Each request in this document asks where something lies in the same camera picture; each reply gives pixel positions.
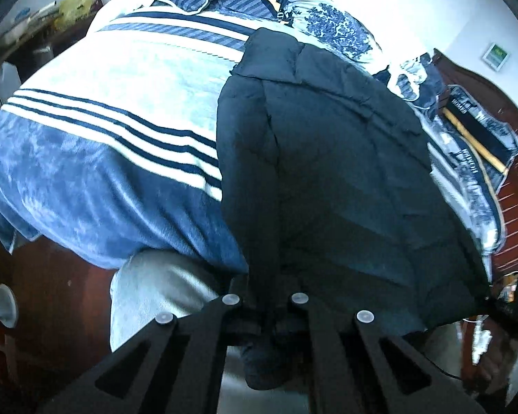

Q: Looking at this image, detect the cluttered dark side table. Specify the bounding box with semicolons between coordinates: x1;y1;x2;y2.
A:
0;0;104;82

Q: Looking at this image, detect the lying HOMES pillow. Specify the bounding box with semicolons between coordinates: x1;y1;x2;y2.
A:
420;117;506;255

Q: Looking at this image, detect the blue striped bed sheet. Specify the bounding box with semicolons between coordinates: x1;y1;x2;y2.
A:
0;7;508;275

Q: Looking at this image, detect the black puffer jacket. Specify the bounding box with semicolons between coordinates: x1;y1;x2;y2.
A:
217;28;488;335

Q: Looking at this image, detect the yellow plastic bag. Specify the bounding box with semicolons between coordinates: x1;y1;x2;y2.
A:
54;0;95;31

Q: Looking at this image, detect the person's right hand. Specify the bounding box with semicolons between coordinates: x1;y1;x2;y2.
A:
474;322;518;394

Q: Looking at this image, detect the upright HOMES pillow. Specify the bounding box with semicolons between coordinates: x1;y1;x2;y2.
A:
442;84;518;190

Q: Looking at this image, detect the white plastic jug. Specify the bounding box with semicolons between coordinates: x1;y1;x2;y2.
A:
0;62;21;107

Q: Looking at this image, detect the dark wooden headboard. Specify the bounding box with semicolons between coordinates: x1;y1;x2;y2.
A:
433;50;518;277

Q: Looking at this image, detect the rumpled blue white duvet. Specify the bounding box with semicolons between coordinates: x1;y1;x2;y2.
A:
154;0;445;118

